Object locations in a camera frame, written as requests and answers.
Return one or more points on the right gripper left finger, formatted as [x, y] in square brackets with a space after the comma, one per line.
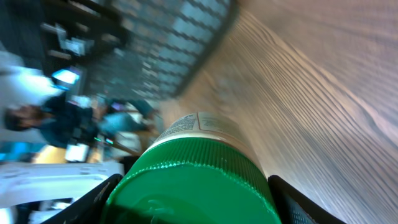
[87, 209]

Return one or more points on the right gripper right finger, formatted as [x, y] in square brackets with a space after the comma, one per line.
[294, 207]

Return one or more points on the green capped bottle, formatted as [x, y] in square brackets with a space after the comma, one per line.
[200, 170]

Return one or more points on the person in background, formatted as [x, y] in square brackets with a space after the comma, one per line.
[57, 118]

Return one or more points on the grey plastic mesh basket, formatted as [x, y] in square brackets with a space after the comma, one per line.
[169, 41]

